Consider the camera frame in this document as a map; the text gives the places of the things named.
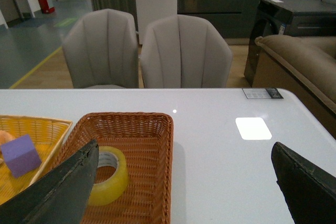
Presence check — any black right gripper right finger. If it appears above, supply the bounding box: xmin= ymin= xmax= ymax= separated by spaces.
xmin=271 ymin=142 xmax=335 ymax=223

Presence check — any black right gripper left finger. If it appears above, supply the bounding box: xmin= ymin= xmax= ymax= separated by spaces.
xmin=1 ymin=140 xmax=99 ymax=223

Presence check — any yellow clear tape roll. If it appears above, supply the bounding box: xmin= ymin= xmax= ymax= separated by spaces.
xmin=88 ymin=146 xmax=129 ymax=206

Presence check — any brown wicker basket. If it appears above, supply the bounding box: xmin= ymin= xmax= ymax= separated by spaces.
xmin=51 ymin=112 xmax=174 ymax=223

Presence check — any yellow wicker basket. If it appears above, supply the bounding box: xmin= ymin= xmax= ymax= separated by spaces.
xmin=1 ymin=115 xmax=72 ymax=204

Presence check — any purple foam cube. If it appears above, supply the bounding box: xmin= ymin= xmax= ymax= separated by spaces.
xmin=1 ymin=134 xmax=41 ymax=178

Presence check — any bread roll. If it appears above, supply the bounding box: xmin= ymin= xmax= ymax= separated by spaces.
xmin=0 ymin=130 xmax=16 ymax=145

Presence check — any table label sticker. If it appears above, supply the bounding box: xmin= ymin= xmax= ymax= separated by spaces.
xmin=242 ymin=88 xmax=283 ymax=99

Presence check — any brown sofa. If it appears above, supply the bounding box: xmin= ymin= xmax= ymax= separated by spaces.
xmin=252 ymin=35 xmax=335 ymax=136

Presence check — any left grey upholstered chair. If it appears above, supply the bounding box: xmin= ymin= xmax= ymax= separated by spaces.
xmin=62 ymin=9 xmax=139 ymax=89

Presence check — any grey upholstered chair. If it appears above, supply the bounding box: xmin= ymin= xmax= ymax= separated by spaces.
xmin=62 ymin=9 xmax=139 ymax=89
xmin=140 ymin=15 xmax=233 ymax=89

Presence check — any black washing machine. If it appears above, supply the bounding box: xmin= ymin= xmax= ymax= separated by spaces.
xmin=244 ymin=0 xmax=335 ymax=85

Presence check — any right grey upholstered chair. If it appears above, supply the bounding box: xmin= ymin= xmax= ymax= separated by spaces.
xmin=140 ymin=15 xmax=233 ymax=89

